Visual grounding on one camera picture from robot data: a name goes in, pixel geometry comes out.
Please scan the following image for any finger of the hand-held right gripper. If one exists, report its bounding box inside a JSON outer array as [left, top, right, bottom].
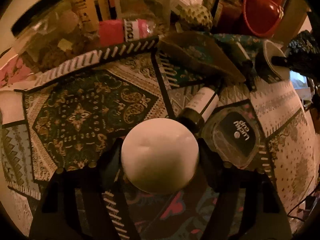
[[271, 56, 293, 68]]

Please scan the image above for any red jug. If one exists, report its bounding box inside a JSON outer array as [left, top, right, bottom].
[[241, 0, 284, 38]]

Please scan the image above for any small dark bottle white label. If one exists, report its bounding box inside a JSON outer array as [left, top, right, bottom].
[[176, 87, 220, 130]]

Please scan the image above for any patchwork tablecloth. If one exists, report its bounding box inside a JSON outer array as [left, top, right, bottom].
[[0, 34, 317, 240]]

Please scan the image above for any white paper sheet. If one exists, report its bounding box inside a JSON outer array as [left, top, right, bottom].
[[0, 90, 25, 125]]

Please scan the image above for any white round ball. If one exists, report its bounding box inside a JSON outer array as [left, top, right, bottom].
[[121, 118, 200, 195]]

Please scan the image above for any labelled glass bottle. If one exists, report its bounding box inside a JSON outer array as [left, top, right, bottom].
[[71, 0, 100, 33]]

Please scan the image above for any dark red sauce bottle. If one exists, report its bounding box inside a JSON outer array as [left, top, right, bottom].
[[217, 0, 247, 29]]

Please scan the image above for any clear plastic container black label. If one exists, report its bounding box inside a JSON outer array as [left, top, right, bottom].
[[201, 106, 263, 169]]

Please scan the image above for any dark speckled cloth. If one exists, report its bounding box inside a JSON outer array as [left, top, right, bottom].
[[285, 30, 320, 77]]

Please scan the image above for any large glass jar black lid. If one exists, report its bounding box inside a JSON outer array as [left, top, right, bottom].
[[11, 0, 84, 73]]

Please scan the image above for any white bowl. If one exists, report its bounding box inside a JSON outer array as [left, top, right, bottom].
[[255, 39, 290, 80]]

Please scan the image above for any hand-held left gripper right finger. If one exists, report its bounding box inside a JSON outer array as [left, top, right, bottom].
[[197, 139, 293, 240]]

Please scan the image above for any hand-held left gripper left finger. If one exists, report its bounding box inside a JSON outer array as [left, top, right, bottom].
[[29, 137, 142, 240]]

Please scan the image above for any pink box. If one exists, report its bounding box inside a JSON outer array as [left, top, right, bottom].
[[0, 54, 34, 88]]

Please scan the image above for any clear glass jar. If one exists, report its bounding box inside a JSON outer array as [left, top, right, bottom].
[[116, 0, 173, 34]]

